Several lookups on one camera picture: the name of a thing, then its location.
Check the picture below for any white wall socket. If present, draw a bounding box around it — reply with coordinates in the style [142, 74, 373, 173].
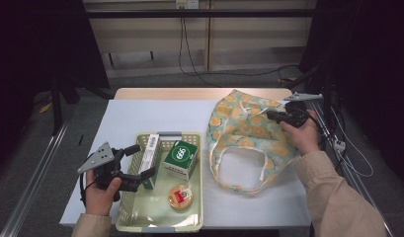
[175, 0, 200, 10]

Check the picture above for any white power strip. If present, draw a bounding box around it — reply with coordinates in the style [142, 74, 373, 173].
[332, 138, 348, 153]

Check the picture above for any round orange tin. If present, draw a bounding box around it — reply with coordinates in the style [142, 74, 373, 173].
[167, 184, 194, 211]

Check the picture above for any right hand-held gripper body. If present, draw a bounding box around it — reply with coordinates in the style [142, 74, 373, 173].
[278, 92, 324, 129]

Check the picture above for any white table cover sheet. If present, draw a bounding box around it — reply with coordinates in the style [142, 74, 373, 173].
[59, 99, 312, 229]

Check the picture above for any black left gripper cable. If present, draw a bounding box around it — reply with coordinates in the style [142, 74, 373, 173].
[78, 171, 93, 203]

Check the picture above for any black floor cable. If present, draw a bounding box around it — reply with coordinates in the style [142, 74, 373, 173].
[178, 19, 304, 79]
[181, 18, 222, 88]

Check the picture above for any yellow floor tape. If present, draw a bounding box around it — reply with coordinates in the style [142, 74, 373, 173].
[38, 102, 54, 115]

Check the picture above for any black horizontal bar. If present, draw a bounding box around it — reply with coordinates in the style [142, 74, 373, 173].
[85, 9, 317, 19]

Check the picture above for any green square box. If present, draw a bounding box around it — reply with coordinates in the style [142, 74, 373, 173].
[163, 139, 200, 182]

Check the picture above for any metal floor rail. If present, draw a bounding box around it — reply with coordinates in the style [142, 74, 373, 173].
[0, 119, 73, 237]
[307, 100, 395, 237]

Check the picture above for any long green and white box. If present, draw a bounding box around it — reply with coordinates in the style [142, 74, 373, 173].
[138, 132, 163, 191]

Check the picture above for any cream plastic basket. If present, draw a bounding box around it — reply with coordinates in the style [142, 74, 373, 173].
[115, 131, 203, 234]

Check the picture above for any white cable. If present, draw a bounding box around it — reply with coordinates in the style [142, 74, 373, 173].
[331, 107, 375, 179]

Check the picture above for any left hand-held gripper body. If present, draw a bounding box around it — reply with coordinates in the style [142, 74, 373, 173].
[76, 141, 140, 202]

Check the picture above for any orange print fabric bag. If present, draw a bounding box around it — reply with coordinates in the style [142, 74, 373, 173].
[205, 88, 301, 196]

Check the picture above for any person's right hand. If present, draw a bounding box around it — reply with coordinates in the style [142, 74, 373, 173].
[280, 109, 322, 157]

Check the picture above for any dark curtain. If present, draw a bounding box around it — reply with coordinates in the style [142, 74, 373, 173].
[0, 0, 111, 177]
[299, 0, 404, 181]

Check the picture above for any person's left hand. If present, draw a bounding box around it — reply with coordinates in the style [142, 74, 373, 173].
[85, 169, 123, 217]

